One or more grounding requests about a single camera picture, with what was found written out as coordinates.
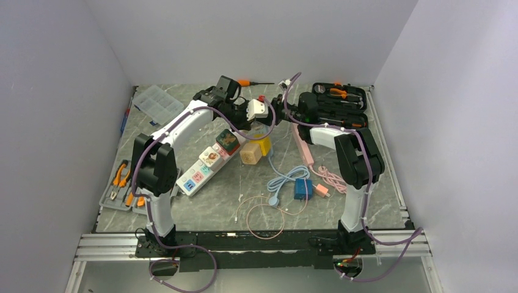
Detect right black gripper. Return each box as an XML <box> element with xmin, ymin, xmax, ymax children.
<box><xmin>257</xmin><ymin>95</ymin><xmax>304</xmax><ymax>127</ymax></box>

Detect yellow cube adapter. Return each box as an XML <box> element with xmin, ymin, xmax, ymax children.
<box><xmin>252</xmin><ymin>137</ymin><xmax>272</xmax><ymax>156</ymax></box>

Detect peach cube adapter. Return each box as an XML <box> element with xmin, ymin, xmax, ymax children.
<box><xmin>239</xmin><ymin>142</ymin><xmax>263</xmax><ymax>165</ymax></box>

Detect pink power strip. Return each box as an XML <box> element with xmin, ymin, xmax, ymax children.
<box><xmin>291</xmin><ymin>123</ymin><xmax>314</xmax><ymax>167</ymax></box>

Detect light blue cable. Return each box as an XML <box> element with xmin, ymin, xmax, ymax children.
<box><xmin>265</xmin><ymin>150</ymin><xmax>312</xmax><ymax>209</ymax></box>

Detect black tool case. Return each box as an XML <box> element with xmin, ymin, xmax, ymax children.
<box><xmin>312</xmin><ymin>82</ymin><xmax>368</xmax><ymax>129</ymax></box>

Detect white power strip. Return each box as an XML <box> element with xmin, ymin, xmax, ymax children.
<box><xmin>175</xmin><ymin>134</ymin><xmax>248</xmax><ymax>197</ymax></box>

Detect blue cube adapter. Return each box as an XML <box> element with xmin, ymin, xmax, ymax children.
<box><xmin>293</xmin><ymin>178</ymin><xmax>313</xmax><ymax>201</ymax></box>

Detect clear plastic screw box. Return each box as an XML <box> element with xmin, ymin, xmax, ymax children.
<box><xmin>133</xmin><ymin>85</ymin><xmax>184</xmax><ymax>125</ymax></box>

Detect small pink charger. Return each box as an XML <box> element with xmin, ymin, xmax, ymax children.
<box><xmin>314</xmin><ymin>184</ymin><xmax>330</xmax><ymax>198</ymax></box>

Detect grey tool case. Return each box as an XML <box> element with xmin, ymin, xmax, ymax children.
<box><xmin>98</xmin><ymin>158</ymin><xmax>179</xmax><ymax>215</ymax></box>

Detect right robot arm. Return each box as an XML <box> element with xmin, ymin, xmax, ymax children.
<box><xmin>265</xmin><ymin>93</ymin><xmax>385</xmax><ymax>253</ymax></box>

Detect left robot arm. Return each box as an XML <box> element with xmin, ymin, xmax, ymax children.
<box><xmin>131</xmin><ymin>76</ymin><xmax>251</xmax><ymax>256</ymax></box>

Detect light blue plug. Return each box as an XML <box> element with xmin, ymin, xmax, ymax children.
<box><xmin>249</xmin><ymin>122</ymin><xmax>271</xmax><ymax>140</ymax></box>

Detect dark green cube adapter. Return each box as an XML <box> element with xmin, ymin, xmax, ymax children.
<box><xmin>216</xmin><ymin>129</ymin><xmax>241</xmax><ymax>156</ymax></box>

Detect white cube adapter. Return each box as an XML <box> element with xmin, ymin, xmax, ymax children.
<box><xmin>199</xmin><ymin>146</ymin><xmax>224</xmax><ymax>171</ymax></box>

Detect orange pliers in black case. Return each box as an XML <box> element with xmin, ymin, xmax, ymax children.
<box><xmin>329</xmin><ymin>88</ymin><xmax>362</xmax><ymax>103</ymax></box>

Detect blue pen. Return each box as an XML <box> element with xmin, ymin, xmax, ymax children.
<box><xmin>120</xmin><ymin>97</ymin><xmax>133</xmax><ymax>135</ymax></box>

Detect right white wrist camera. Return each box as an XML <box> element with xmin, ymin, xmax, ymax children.
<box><xmin>278</xmin><ymin>79</ymin><xmax>292</xmax><ymax>91</ymax></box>

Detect orange handle screwdriver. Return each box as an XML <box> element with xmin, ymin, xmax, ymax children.
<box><xmin>238</xmin><ymin>80</ymin><xmax>274</xmax><ymax>87</ymax></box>

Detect thin pink charging cable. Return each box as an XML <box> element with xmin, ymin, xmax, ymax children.
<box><xmin>233</xmin><ymin>182</ymin><xmax>310</xmax><ymax>240</ymax></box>

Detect black base frame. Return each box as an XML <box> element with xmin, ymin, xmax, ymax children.
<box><xmin>134</xmin><ymin>230</ymin><xmax>376</xmax><ymax>272</ymax></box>

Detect aluminium rail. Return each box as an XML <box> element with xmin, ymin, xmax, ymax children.
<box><xmin>75</xmin><ymin>230</ymin><xmax>432</xmax><ymax>261</ymax></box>

